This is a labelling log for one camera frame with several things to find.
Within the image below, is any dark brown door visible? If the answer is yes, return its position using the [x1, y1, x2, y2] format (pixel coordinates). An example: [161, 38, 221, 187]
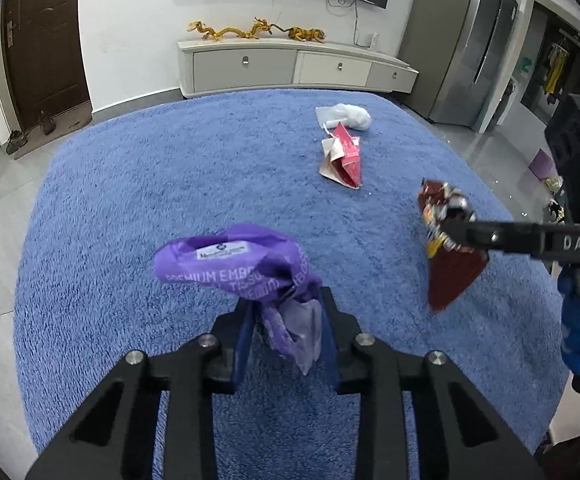
[2, 0, 89, 131]

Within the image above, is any purple tissue packaging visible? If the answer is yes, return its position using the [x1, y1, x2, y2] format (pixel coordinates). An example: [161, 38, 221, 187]
[153, 224, 322, 375]

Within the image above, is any white TV cabinet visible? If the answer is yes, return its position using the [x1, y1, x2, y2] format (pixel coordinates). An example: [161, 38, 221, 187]
[178, 38, 418, 98]

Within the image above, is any dark red snack wrapper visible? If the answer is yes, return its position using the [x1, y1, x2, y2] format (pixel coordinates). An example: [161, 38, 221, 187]
[417, 179, 490, 312]

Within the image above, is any blue fluffy rug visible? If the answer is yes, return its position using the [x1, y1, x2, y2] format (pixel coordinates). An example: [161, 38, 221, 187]
[14, 90, 567, 479]

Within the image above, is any grey refrigerator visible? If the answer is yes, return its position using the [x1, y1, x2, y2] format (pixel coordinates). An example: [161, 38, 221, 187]
[398, 0, 518, 129]

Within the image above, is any blue gloved right hand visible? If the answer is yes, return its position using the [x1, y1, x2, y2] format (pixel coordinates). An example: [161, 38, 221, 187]
[558, 268, 580, 376]

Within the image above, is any pair of dark shoes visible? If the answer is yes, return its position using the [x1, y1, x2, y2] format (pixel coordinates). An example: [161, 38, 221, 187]
[6, 110, 57, 155]

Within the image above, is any crumpled white tissue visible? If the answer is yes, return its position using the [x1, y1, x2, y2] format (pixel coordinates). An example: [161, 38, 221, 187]
[315, 103, 372, 131]

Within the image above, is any pink red paper carton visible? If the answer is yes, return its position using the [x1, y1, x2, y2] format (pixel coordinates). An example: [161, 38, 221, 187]
[319, 122, 362, 190]

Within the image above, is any golden dragon ornament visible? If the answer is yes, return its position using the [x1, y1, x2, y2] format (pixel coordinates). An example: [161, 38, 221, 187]
[187, 18, 326, 44]

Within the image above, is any purple round stool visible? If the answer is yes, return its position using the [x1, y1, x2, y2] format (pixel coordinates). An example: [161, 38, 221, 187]
[529, 148, 557, 181]

